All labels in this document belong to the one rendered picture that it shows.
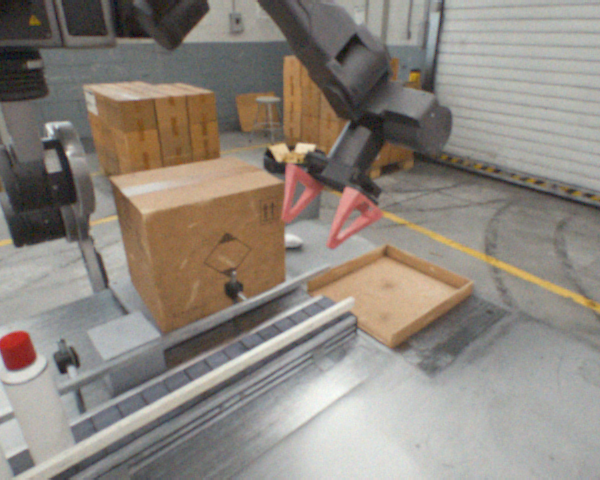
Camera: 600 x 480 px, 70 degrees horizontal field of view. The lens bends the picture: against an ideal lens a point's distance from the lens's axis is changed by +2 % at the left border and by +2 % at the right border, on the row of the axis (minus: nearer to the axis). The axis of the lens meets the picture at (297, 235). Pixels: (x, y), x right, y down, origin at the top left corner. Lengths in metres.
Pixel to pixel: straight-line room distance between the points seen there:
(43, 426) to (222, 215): 0.45
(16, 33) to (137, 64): 5.15
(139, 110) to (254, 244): 2.90
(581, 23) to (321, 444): 4.03
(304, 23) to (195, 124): 3.44
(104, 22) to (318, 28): 0.55
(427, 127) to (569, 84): 3.90
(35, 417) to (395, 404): 0.54
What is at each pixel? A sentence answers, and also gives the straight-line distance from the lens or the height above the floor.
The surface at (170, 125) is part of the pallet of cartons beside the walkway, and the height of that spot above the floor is 0.66.
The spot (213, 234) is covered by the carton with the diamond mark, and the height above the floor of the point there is 1.04.
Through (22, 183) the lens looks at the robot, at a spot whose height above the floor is 1.14.
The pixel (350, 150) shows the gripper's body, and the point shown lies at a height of 1.27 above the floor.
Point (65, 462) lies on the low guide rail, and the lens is 0.70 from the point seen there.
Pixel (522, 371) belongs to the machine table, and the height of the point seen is 0.83.
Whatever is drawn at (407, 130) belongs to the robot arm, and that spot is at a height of 1.31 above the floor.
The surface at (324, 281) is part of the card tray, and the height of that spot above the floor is 0.84.
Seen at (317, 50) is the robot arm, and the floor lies 1.39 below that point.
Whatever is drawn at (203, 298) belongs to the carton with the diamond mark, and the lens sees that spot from 0.92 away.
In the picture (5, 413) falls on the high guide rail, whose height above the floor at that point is 0.96.
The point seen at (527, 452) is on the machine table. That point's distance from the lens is 0.81.
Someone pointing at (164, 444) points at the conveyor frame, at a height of 0.85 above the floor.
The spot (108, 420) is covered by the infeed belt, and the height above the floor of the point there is 0.88.
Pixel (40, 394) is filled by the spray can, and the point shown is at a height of 1.01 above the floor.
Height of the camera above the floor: 1.42
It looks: 26 degrees down
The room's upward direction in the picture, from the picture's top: straight up
